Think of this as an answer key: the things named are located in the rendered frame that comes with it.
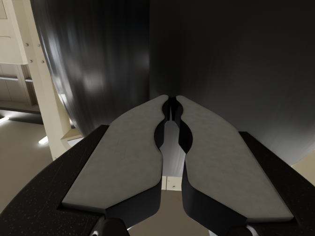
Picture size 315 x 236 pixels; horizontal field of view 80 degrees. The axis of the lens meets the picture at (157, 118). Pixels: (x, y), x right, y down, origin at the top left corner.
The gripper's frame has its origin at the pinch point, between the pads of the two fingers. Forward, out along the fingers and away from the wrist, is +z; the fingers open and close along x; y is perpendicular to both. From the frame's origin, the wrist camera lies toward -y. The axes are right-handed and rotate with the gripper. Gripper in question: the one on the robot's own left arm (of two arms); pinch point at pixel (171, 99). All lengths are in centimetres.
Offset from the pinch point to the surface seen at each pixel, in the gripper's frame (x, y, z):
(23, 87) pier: -552, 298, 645
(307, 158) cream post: 28.3, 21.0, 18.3
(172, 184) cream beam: 4, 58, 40
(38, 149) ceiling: -328, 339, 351
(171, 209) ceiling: 21, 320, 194
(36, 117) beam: -416, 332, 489
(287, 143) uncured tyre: 10.0, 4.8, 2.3
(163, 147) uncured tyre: -0.3, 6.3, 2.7
